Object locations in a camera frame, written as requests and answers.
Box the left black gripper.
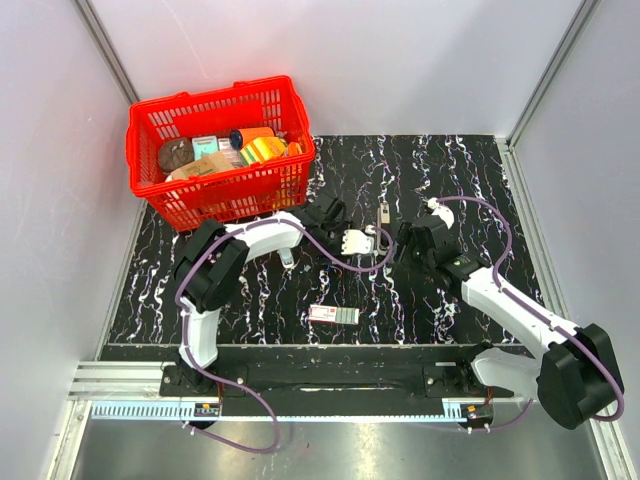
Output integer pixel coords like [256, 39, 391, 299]
[313, 222, 355, 265]

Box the red white staple box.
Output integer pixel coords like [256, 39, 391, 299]
[308, 305, 360, 325]

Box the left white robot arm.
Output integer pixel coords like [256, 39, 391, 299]
[173, 194, 351, 396]

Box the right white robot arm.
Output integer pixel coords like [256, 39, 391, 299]
[394, 215, 624, 430]

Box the yellow green snack pack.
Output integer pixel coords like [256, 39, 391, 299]
[240, 136, 287, 166]

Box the orange blue cylinder can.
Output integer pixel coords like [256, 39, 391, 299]
[229, 126, 275, 150]

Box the brown cardboard box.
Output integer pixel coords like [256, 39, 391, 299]
[166, 152, 235, 182]

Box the red plastic shopping basket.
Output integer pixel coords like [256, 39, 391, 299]
[125, 75, 316, 232]

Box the teal small box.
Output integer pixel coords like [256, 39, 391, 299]
[191, 135, 219, 160]

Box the brown round cookie pack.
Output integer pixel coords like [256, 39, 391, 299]
[157, 137, 195, 174]

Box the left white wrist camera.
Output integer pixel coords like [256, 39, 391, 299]
[341, 225, 376, 256]

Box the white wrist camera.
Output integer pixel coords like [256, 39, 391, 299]
[341, 225, 376, 256]
[426, 197, 455, 229]

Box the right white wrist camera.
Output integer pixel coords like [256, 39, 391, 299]
[426, 197, 455, 229]

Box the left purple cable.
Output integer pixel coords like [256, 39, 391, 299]
[174, 215, 396, 454]

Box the purple cable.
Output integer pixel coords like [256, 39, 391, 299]
[174, 215, 396, 454]
[434, 195, 626, 432]

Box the white slotted cable duct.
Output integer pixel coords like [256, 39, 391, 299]
[91, 396, 490, 422]

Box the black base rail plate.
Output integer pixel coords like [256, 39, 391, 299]
[149, 344, 516, 416]

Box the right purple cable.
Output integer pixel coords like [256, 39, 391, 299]
[434, 195, 626, 432]

